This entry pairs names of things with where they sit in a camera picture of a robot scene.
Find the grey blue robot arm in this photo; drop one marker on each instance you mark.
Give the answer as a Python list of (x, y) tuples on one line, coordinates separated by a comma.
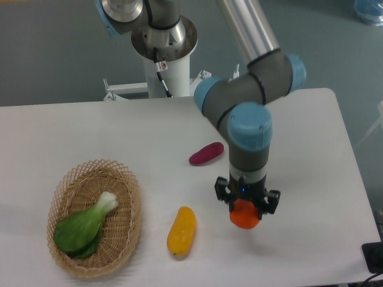
[(236, 108)]

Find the black device at table edge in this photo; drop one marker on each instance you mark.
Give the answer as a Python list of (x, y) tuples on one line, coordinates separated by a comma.
[(372, 253)]

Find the blue bag in corner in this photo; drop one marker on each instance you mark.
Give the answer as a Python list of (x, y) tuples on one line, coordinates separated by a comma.
[(370, 11)]

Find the woven wicker basket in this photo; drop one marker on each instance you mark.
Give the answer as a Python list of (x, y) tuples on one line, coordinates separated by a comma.
[(80, 188)]

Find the yellow mango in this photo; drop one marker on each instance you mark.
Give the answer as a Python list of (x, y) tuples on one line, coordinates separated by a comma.
[(181, 235)]

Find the green bok choy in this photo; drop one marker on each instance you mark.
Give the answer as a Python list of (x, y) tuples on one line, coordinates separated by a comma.
[(79, 234)]

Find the white frame at right edge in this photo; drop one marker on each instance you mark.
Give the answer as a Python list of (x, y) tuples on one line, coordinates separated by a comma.
[(372, 128)]

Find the purple sweet potato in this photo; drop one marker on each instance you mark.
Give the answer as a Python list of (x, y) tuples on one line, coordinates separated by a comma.
[(207, 154)]

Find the orange fruit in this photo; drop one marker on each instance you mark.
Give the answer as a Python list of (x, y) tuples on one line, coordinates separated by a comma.
[(244, 214)]

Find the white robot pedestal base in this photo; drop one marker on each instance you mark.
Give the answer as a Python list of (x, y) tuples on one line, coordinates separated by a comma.
[(165, 56)]

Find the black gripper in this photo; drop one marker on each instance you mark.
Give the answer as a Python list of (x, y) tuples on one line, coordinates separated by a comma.
[(230, 191)]

